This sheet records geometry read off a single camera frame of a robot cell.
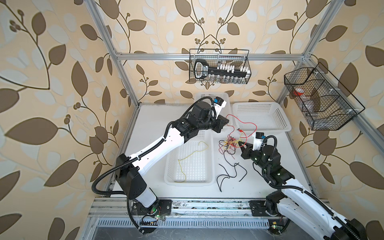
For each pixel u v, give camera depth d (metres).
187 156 0.93
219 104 0.61
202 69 0.84
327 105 0.72
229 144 0.79
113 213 0.74
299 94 0.82
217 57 0.90
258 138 0.68
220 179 0.81
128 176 0.41
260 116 1.12
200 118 0.56
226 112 1.04
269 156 0.57
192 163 0.90
